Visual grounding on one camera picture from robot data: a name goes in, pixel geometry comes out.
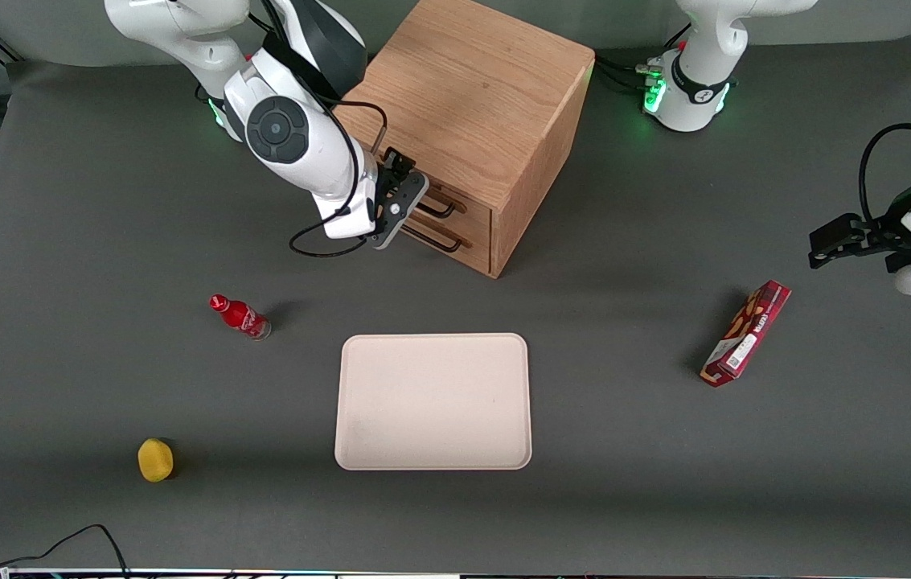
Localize black left arm base cables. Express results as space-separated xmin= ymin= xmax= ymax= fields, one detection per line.
xmin=593 ymin=23 xmax=693 ymax=94

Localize wooden drawer with grasped handle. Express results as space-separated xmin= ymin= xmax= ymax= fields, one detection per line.
xmin=415 ymin=179 xmax=494 ymax=240

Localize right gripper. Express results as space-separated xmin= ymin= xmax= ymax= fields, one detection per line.
xmin=312 ymin=146 xmax=419 ymax=240

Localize beige plastic tray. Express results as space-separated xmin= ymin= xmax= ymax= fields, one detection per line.
xmin=334 ymin=332 xmax=533 ymax=471

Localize wooden drawer cabinet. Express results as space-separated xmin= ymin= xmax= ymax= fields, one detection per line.
xmin=334 ymin=0 xmax=597 ymax=280

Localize black cable at table edge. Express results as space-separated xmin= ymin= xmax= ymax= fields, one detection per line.
xmin=0 ymin=524 xmax=131 ymax=579

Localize red cookie box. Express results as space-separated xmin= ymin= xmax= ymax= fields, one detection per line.
xmin=700 ymin=279 xmax=793 ymax=388

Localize yellow round fruit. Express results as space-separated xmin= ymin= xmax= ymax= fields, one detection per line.
xmin=137 ymin=437 xmax=175 ymax=483

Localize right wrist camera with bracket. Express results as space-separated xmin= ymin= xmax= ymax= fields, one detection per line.
xmin=365 ymin=169 xmax=430 ymax=251

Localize black metal drawer handle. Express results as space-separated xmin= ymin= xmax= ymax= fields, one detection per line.
xmin=417 ymin=185 xmax=470 ymax=220
xmin=400 ymin=220 xmax=473 ymax=255

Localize wooden closed drawer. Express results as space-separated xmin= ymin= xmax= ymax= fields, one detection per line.
xmin=397 ymin=211 xmax=494 ymax=276

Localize red soda bottle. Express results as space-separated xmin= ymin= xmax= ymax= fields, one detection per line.
xmin=208 ymin=294 xmax=273 ymax=342

